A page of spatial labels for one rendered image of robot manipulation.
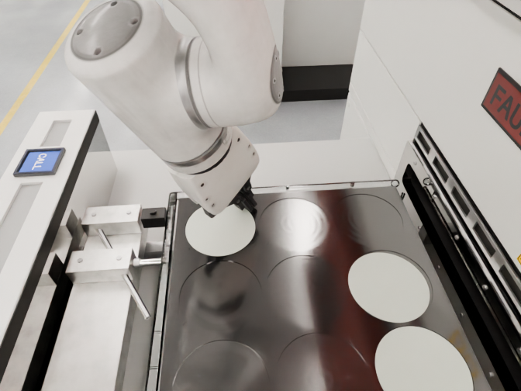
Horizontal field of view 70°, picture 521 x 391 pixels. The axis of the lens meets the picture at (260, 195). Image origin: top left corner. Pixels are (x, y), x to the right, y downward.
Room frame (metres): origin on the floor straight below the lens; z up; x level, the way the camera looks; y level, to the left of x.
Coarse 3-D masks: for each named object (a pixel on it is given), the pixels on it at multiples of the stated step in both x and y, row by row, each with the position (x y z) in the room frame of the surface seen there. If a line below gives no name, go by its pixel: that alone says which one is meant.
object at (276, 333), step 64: (320, 192) 0.41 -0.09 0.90; (384, 192) 0.41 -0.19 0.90; (192, 256) 0.29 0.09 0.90; (256, 256) 0.29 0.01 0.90; (320, 256) 0.29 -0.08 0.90; (192, 320) 0.20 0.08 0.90; (256, 320) 0.20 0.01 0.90; (320, 320) 0.20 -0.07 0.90; (384, 320) 0.20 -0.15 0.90; (448, 320) 0.20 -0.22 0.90; (192, 384) 0.13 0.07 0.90; (256, 384) 0.13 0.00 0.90; (320, 384) 0.13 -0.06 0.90
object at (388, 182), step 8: (312, 184) 0.43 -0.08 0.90; (320, 184) 0.43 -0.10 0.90; (328, 184) 0.43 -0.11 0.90; (336, 184) 0.43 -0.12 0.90; (344, 184) 0.43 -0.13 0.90; (352, 184) 0.43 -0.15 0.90; (360, 184) 0.43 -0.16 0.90; (368, 184) 0.43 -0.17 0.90; (376, 184) 0.43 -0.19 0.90; (384, 184) 0.43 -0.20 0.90; (392, 184) 0.43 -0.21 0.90; (176, 192) 0.41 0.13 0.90; (184, 192) 0.41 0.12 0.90; (256, 192) 0.42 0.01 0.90; (264, 192) 0.42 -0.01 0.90; (272, 192) 0.42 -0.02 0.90
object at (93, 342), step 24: (96, 240) 0.34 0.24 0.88; (120, 240) 0.34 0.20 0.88; (144, 240) 0.35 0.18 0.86; (72, 288) 0.26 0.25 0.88; (96, 288) 0.26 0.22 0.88; (120, 288) 0.26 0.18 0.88; (72, 312) 0.22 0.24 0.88; (96, 312) 0.22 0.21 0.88; (120, 312) 0.22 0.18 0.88; (72, 336) 0.19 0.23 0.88; (96, 336) 0.19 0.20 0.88; (120, 336) 0.19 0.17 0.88; (72, 360) 0.16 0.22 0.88; (96, 360) 0.16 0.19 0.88; (120, 360) 0.17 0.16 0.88; (48, 384) 0.14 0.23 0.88; (72, 384) 0.14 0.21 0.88; (96, 384) 0.14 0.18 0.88; (120, 384) 0.14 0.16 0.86
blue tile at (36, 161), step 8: (32, 152) 0.44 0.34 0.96; (40, 152) 0.44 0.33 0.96; (48, 152) 0.44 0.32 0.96; (56, 152) 0.44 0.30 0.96; (32, 160) 0.42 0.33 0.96; (40, 160) 0.42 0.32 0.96; (48, 160) 0.42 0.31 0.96; (56, 160) 0.42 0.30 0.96; (24, 168) 0.40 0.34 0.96; (32, 168) 0.40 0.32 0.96; (40, 168) 0.40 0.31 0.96; (48, 168) 0.40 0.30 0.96
